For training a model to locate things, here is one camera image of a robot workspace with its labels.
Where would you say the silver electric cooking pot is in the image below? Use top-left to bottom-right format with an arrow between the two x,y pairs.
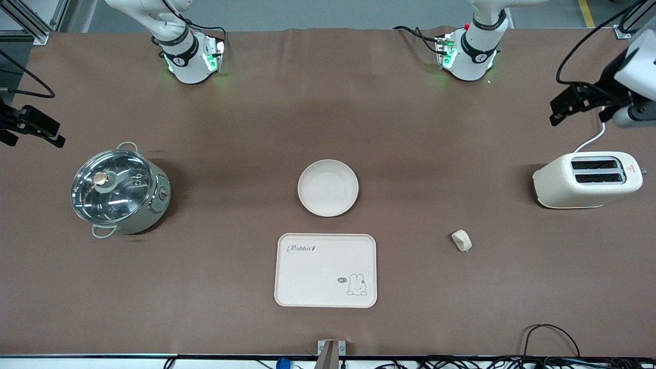
71,142 -> 172,239

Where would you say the left arm base connector plate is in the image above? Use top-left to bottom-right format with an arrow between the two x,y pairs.
435,33 -> 458,70

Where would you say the right arm base connector plate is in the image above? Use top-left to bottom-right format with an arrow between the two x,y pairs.
204,34 -> 227,74

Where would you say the black left base cable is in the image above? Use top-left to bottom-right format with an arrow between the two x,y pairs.
393,26 -> 442,55

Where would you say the black base cable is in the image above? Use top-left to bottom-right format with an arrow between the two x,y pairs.
182,15 -> 229,52
393,26 -> 442,55

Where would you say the black cable bundle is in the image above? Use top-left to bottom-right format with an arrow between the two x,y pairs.
374,355 -> 656,369

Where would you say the aluminium frame profile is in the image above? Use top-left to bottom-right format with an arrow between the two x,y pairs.
0,0 -> 70,45
613,0 -> 650,39

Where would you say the grey metal camera bracket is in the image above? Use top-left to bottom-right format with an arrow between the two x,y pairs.
317,340 -> 347,369

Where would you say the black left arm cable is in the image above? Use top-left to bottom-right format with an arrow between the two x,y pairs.
556,0 -> 642,89

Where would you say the round beige plate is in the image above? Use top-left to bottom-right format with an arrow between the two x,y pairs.
298,159 -> 359,218

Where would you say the beige rabbit print tray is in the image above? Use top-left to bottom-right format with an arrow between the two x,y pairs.
274,233 -> 378,309

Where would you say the small white steamed bun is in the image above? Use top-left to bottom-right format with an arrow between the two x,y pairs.
451,230 -> 473,253

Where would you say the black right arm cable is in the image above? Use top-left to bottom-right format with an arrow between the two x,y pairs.
0,49 -> 56,99

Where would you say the black right base cable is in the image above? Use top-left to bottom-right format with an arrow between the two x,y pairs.
182,15 -> 229,52

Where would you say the cream two-slot toaster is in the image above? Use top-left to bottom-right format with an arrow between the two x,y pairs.
532,151 -> 644,210

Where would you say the brown table cover mat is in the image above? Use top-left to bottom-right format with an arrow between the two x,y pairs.
0,27 -> 656,358

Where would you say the glass pot lid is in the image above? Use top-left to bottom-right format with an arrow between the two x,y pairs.
71,149 -> 155,225

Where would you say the black looped cable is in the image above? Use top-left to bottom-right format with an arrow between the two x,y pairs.
522,324 -> 582,359

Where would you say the white toaster power cable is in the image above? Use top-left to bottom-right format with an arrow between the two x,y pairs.
573,121 -> 607,153

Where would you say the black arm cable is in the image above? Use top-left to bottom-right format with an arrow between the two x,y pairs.
0,49 -> 56,99
556,0 -> 642,89

